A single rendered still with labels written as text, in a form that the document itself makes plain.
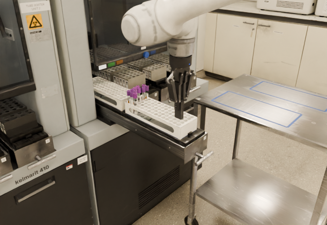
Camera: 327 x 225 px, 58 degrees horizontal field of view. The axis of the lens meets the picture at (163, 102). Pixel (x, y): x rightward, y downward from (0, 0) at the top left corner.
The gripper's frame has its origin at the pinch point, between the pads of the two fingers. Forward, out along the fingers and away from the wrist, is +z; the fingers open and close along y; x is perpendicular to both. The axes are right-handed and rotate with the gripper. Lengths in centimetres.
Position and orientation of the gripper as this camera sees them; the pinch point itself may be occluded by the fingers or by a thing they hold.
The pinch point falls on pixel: (179, 109)
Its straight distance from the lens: 105.7
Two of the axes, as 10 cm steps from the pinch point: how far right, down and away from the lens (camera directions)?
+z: 0.0, 9.0, 4.4
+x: 7.3, 3.0, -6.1
